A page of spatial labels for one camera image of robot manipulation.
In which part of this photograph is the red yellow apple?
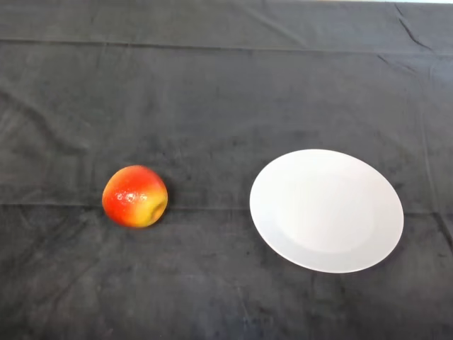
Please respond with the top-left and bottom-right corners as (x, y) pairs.
(101, 164), (168, 229)

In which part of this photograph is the white round plate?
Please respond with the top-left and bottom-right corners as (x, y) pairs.
(248, 148), (405, 274)

